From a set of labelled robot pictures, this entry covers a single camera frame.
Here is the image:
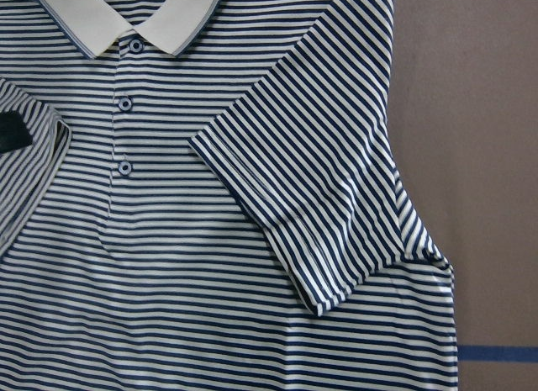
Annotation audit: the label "navy white striped polo shirt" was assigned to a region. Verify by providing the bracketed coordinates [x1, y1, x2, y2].
[1, 0, 458, 390]

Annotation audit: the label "blue tape grid lines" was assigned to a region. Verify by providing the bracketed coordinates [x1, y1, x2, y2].
[458, 345, 538, 363]

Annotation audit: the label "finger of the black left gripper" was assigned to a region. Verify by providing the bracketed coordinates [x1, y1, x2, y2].
[0, 112, 33, 154]

